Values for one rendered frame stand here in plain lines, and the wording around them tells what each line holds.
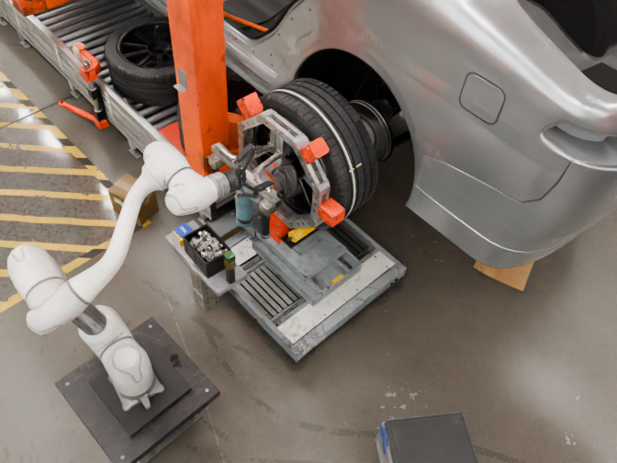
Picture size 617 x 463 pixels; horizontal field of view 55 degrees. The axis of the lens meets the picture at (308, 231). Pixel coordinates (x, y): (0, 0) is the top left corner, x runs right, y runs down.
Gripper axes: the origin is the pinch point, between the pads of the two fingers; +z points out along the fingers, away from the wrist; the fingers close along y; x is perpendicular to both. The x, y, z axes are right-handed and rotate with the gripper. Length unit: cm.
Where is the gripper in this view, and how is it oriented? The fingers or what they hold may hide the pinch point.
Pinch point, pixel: (267, 165)
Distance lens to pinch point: 214.7
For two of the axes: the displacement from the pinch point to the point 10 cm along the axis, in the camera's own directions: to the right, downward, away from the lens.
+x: -7.2, -3.2, 6.2
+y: -0.3, -8.7, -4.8
